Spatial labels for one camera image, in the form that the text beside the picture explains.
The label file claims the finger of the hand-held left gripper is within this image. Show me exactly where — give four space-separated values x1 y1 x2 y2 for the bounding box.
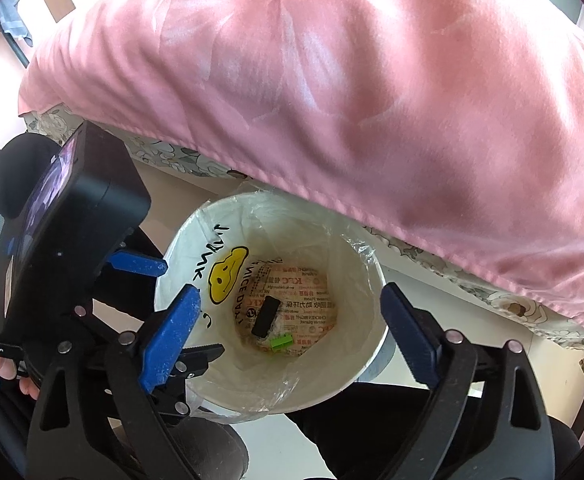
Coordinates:
157 342 225 417
103 225 169 281

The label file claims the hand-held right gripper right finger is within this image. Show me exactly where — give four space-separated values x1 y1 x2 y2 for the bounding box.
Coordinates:
379 282 558 480

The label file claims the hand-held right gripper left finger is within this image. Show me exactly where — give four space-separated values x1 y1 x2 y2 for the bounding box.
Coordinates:
26 284 208 480

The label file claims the white printed trash bin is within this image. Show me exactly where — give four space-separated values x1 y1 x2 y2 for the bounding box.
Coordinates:
153 191 389 416

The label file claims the small black block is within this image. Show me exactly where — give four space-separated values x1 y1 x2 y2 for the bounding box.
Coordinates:
251 296 282 338

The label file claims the person's left leg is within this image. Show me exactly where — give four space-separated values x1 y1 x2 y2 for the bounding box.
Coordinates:
107 410 250 480

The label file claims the person's leg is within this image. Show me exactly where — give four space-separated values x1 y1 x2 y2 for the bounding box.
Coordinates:
107 410 250 480
287 381 584 480

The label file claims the red printed paper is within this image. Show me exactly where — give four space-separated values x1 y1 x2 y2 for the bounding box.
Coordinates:
232 255 344 359

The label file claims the floral bed sheet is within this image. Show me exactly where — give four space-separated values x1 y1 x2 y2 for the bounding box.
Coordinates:
24 102 584 411

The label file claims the person's right leg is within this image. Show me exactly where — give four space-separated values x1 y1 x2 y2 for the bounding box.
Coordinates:
287 381 584 480

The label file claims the clear plastic bin liner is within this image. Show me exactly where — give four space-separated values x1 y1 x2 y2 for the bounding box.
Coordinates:
171 186 389 417

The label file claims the blue hanging cloth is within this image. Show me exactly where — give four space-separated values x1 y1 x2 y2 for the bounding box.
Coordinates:
0 0 34 47

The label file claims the pink floral blanket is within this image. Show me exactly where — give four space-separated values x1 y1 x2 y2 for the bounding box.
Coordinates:
17 0 584 346

